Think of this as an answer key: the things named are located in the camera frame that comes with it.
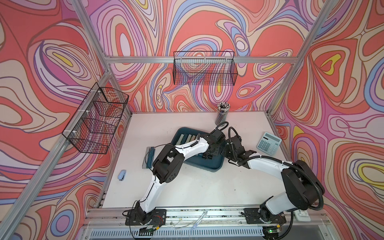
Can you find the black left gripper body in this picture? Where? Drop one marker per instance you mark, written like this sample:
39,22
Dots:
216,151

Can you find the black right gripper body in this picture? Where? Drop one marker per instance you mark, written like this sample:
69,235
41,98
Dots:
226,152

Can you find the light green pliers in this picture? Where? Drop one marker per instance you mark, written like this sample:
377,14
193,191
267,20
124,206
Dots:
179,142

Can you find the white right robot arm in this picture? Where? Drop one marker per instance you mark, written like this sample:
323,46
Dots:
303,190

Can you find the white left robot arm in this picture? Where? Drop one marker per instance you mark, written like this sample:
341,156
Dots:
168,163

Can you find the mesh pen holder cup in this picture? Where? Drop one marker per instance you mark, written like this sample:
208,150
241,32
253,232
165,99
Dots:
222,110

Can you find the light blue calculator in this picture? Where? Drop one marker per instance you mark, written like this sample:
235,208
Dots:
269,144

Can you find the small light blue stapler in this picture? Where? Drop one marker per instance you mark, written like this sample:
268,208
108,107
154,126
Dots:
121,175

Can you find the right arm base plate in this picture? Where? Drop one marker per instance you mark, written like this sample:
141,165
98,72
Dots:
262,216

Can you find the black wire basket back wall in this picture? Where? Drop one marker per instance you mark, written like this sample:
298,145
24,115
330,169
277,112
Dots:
204,68

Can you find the black wire basket wall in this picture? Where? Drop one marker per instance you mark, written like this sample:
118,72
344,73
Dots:
100,114
204,68

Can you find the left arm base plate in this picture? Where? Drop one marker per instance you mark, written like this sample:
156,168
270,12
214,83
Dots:
156,217

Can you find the black wire basket left wall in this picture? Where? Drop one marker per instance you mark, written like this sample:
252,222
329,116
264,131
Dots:
100,114

